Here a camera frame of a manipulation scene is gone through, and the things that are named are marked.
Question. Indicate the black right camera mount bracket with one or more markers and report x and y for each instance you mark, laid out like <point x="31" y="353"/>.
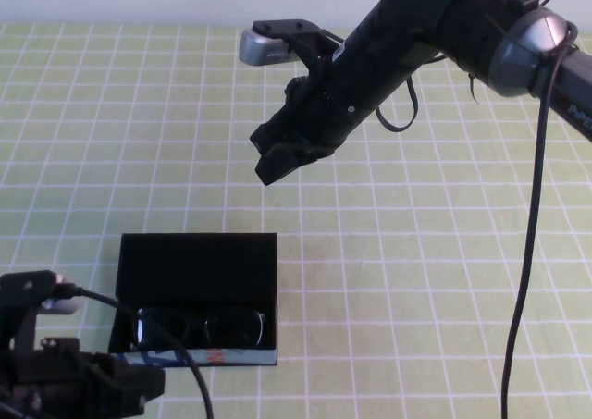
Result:
<point x="287" y="25"/>

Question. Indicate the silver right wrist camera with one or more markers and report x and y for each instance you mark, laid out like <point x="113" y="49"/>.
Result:
<point x="263" y="49"/>

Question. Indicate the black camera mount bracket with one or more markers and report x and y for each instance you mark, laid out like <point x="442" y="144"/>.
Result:
<point x="23" y="287"/>
<point x="287" y="25"/>

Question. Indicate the green checkered tablecloth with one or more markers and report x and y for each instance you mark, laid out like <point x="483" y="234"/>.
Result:
<point x="139" y="114"/>

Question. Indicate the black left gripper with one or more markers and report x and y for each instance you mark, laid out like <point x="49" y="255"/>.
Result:
<point x="51" y="382"/>

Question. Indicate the black left camera mount bracket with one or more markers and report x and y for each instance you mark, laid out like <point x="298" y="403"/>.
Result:
<point x="23" y="287"/>

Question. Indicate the black framed glasses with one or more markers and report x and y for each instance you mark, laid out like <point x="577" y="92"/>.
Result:
<point x="231" y="331"/>

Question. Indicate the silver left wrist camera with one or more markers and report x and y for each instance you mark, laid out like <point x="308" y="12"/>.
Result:
<point x="65" y="306"/>

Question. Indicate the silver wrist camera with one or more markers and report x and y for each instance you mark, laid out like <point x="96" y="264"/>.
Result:
<point x="263" y="49"/>
<point x="65" y="306"/>

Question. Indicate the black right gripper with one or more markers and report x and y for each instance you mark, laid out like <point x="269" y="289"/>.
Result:
<point x="351" y="86"/>

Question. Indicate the black glasses case printed side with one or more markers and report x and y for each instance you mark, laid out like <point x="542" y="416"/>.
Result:
<point x="199" y="266"/>

